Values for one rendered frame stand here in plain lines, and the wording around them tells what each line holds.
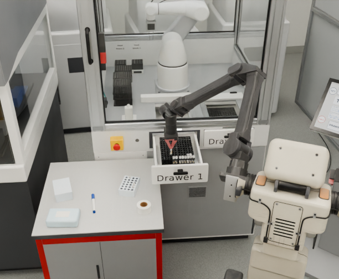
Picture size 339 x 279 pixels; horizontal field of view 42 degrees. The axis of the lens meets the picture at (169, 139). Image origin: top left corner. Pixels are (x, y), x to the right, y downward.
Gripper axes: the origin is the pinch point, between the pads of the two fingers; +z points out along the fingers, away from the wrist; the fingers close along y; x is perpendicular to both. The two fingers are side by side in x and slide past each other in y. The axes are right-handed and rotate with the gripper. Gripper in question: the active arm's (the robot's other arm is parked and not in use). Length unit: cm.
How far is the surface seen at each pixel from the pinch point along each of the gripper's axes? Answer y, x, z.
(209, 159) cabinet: 22.8, -24.6, 26.1
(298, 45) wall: 361, -197, 90
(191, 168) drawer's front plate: -10.9, -9.7, 6.1
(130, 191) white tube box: -13.3, 21.7, 17.6
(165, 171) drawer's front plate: -11.0, 3.6, 7.5
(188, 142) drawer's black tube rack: 15.2, -10.7, 8.1
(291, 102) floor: 220, -147, 99
